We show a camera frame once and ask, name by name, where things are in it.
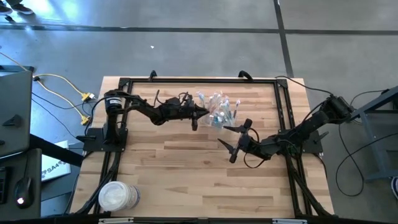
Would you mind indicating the black computer mouse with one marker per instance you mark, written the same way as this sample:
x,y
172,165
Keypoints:
x,y
23,193

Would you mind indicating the black keyboard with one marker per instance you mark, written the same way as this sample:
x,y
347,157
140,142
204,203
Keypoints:
x,y
3,186

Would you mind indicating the white printed paper sheet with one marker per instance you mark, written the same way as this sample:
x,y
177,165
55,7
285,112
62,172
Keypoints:
x,y
56,168

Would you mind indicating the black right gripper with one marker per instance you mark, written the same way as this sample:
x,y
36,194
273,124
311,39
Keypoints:
x,y
248,144

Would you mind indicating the silver bracket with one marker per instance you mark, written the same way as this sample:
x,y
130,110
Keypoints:
x,y
115,221
289,221

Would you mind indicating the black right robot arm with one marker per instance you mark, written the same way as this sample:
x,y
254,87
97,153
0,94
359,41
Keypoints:
x,y
311,127

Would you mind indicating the black aluminium rig frame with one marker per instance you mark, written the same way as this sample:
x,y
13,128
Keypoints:
x,y
202,80

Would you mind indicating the black desk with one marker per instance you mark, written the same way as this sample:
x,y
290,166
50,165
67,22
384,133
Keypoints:
x,y
36,186

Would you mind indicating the grey metal stand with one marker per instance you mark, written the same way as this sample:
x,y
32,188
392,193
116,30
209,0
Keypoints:
x,y
370,105

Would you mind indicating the black frame clamp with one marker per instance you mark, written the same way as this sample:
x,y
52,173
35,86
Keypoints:
x,y
152,74
245,74

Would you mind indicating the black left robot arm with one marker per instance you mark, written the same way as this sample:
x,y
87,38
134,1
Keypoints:
x,y
146,109

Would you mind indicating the grey monitor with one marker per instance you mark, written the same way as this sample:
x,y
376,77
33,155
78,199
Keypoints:
x,y
15,99

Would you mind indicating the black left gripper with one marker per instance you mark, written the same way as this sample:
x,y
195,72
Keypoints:
x,y
182,112

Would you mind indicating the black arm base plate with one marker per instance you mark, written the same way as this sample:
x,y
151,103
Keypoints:
x,y
93,143
314,146

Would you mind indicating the white lidded round canister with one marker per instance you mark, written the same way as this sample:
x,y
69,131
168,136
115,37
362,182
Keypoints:
x,y
116,196

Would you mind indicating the black metal beam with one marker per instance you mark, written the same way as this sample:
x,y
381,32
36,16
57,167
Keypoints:
x,y
56,151

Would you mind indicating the person's shoe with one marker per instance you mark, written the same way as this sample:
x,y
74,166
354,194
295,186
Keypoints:
x,y
22,8
394,186
4,10

